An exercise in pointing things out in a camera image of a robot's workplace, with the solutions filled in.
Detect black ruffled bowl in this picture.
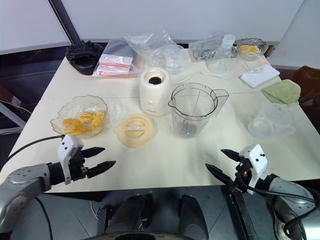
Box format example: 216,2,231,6
65,39,105,76

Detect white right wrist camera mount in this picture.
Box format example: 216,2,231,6
238,143,269,196

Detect bag of red white packets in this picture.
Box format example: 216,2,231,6
92,38,141,79

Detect clear plastic measuring cup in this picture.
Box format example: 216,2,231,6
247,102,297,139

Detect dark chair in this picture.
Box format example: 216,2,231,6
291,65,320,106

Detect grey metal frame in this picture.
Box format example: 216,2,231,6
0,99,27,136

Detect orange food pieces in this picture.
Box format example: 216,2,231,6
237,44,260,55

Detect green cloth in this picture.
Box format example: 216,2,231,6
260,79,302,106

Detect cream round lid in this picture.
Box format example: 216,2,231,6
113,113,155,149

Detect glass beaker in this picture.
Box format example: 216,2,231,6
163,44,189,76

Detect clear glass jar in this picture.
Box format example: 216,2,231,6
167,82,230,140

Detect cream blender base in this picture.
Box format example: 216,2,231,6
139,67,172,117

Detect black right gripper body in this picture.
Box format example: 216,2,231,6
233,159,252,194

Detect glass bowl with orange slices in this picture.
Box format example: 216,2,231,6
49,94,109,138

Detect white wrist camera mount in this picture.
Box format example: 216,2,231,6
56,133,84,186
238,143,269,196

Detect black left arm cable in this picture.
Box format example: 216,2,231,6
0,135,65,165

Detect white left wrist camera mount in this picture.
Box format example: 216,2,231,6
56,133,84,186

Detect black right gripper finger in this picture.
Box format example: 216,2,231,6
220,148,242,163

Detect crumpled clear plastic bag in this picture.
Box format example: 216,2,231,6
123,29,176,66

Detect small glass bowl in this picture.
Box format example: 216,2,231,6
235,37,270,62

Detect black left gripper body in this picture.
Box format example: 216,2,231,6
67,148,90,182

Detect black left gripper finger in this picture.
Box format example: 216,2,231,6
83,146,106,159
87,160,117,179

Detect plastic bag with silver contents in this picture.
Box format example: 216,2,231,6
188,32,238,61

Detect dark diagonal pole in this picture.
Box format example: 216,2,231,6
48,0,84,46

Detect white power strip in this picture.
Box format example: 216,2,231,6
239,65,281,89

